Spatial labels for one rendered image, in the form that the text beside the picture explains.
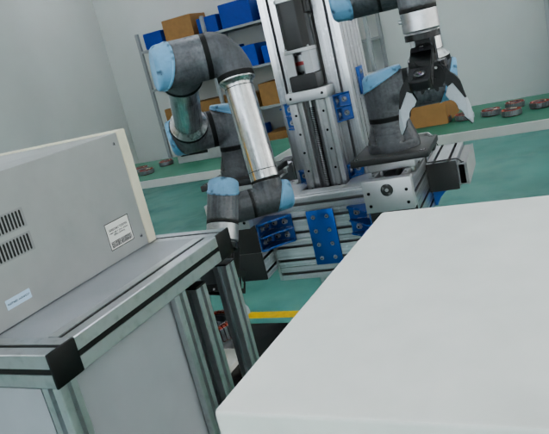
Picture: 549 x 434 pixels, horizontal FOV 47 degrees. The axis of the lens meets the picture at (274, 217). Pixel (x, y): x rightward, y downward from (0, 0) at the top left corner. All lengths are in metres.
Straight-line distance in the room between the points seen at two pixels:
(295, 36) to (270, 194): 0.60
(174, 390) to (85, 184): 0.35
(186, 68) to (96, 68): 7.93
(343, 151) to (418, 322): 1.66
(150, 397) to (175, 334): 0.10
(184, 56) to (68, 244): 0.74
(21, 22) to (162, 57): 7.19
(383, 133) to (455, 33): 5.91
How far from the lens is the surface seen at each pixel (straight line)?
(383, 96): 1.84
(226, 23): 8.03
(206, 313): 1.07
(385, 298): 0.45
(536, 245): 0.51
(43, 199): 0.99
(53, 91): 8.82
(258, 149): 1.59
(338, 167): 2.02
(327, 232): 1.96
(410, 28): 1.36
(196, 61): 1.62
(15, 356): 0.83
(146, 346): 0.94
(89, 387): 0.86
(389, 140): 1.85
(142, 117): 9.59
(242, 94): 1.62
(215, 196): 1.48
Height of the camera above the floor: 1.38
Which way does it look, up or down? 14 degrees down
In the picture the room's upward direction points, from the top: 14 degrees counter-clockwise
